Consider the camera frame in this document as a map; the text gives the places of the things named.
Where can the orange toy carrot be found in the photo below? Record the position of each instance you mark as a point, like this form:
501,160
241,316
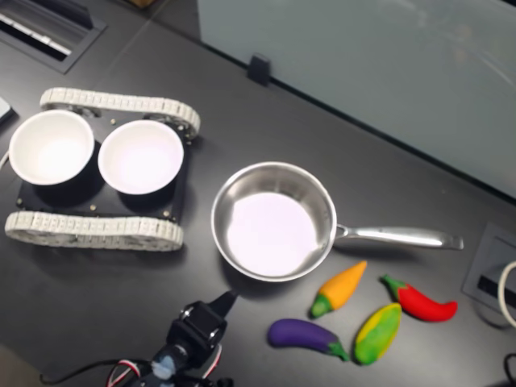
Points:
340,288

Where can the pale grey putty lump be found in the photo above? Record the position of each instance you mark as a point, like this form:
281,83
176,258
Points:
163,363

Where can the purple toy aubergine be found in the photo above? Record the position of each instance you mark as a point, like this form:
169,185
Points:
302,332

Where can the tracked vehicle with white tracks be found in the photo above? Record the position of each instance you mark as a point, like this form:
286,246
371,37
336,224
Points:
101,231

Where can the yellow green toy corn cob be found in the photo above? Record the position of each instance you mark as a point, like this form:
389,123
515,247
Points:
379,334

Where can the white bowl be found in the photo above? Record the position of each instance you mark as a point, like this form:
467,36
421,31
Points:
50,147
141,157

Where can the red toy chilli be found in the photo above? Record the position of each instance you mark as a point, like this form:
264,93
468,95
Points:
423,306

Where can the black partition clip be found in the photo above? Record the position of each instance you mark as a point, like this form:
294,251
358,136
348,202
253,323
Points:
259,69

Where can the frosted glass desk partition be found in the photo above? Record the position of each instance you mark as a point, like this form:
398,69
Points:
363,60

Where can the grey flat device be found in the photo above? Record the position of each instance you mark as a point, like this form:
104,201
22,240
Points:
5,111

